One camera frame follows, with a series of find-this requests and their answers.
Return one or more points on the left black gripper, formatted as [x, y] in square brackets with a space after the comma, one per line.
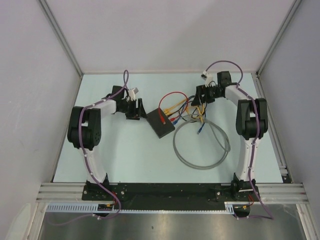
[136, 112]

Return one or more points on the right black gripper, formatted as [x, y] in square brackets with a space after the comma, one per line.
[201, 90]

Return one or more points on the black network switch box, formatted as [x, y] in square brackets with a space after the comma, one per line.
[160, 123]

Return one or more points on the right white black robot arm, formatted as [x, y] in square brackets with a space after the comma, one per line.
[251, 124]

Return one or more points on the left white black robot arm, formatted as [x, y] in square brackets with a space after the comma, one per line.
[85, 127]

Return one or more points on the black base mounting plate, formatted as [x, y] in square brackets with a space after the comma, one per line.
[178, 196]

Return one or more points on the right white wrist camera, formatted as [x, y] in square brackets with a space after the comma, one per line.
[208, 78]

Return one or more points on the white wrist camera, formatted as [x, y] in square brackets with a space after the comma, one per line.
[132, 94]
[208, 78]

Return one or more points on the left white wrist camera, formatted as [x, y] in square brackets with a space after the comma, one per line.
[132, 94]

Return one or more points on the slotted grey cable duct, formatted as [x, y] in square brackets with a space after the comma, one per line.
[96, 208]

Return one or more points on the aluminium front frame rail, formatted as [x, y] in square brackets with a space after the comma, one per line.
[270, 193]

